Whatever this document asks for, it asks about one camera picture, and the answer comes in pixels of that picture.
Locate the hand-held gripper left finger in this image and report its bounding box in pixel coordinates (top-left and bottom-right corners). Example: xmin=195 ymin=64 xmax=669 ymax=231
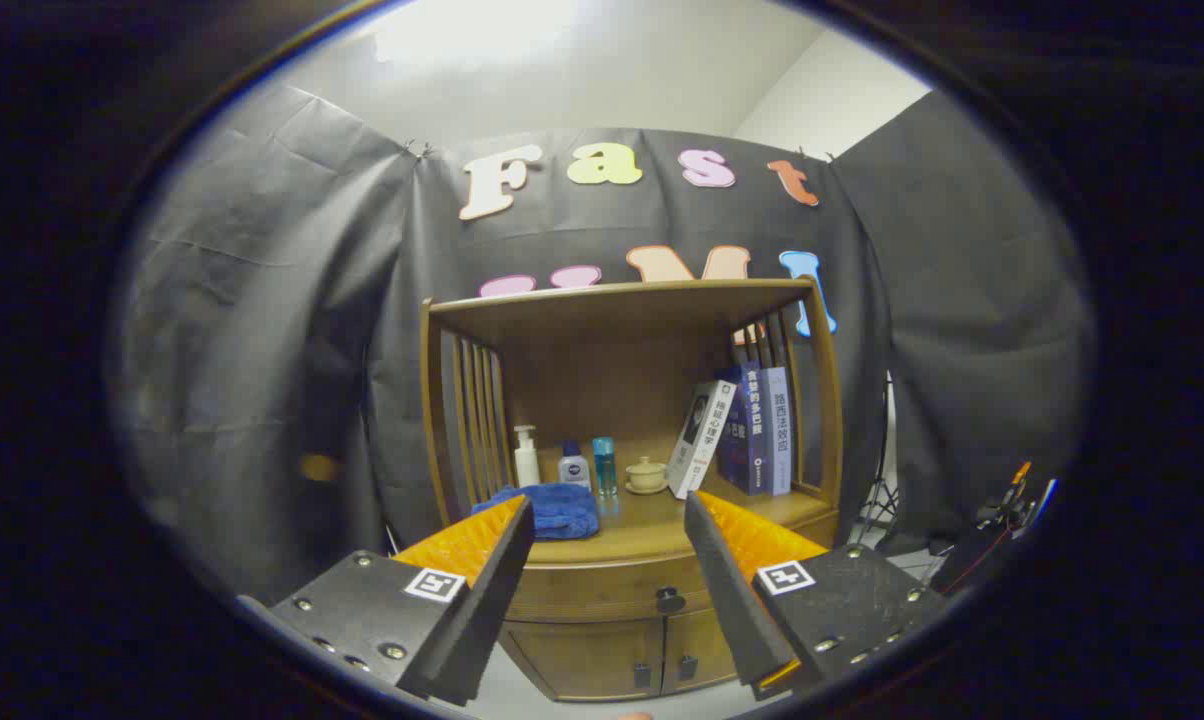
xmin=237 ymin=493 xmax=538 ymax=707

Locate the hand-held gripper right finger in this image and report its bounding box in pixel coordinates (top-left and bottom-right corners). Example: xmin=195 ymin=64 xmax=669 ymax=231
xmin=684 ymin=490 xmax=953 ymax=701

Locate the wooden drawer with black knob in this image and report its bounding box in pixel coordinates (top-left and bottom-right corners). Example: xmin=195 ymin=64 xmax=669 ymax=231
xmin=502 ymin=510 xmax=841 ymax=629

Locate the wooden countertop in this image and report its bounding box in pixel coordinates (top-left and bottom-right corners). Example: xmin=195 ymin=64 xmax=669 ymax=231
xmin=462 ymin=435 xmax=838 ymax=566

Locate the wooden cabinet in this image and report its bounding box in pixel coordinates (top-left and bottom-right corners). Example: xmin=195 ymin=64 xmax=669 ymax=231
xmin=420 ymin=277 xmax=845 ymax=703

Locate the folded blue towel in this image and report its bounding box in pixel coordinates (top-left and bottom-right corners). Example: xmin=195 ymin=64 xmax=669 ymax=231
xmin=472 ymin=484 xmax=601 ymax=541

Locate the white pump bottle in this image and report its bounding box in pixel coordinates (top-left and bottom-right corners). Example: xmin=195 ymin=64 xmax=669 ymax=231
xmin=513 ymin=425 xmax=542 ymax=489

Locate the beige lidded teacup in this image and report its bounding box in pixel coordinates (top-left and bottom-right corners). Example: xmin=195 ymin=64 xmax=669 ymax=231
xmin=625 ymin=456 xmax=670 ymax=495

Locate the dark blue book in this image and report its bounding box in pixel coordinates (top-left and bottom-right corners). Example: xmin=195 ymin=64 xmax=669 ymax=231
xmin=717 ymin=362 xmax=775 ymax=497

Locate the white book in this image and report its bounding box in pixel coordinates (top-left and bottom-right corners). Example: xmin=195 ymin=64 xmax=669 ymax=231
xmin=666 ymin=380 xmax=738 ymax=500

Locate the white bottle with blue cap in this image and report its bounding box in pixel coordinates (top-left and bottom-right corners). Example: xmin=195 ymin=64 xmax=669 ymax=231
xmin=558 ymin=440 xmax=592 ymax=491

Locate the pale grey-blue book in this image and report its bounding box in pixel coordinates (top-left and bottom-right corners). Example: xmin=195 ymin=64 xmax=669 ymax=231
xmin=762 ymin=365 xmax=795 ymax=497

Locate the black tripod stand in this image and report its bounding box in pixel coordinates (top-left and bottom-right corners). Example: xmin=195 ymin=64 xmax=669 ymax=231
xmin=857 ymin=375 xmax=903 ymax=541

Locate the black cloth covered stand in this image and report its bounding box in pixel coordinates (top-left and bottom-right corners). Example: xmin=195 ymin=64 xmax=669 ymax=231
xmin=930 ymin=525 xmax=1028 ymax=596

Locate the black clamp with orange tip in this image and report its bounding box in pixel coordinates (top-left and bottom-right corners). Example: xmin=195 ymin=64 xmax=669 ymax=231
xmin=977 ymin=460 xmax=1058 ymax=531

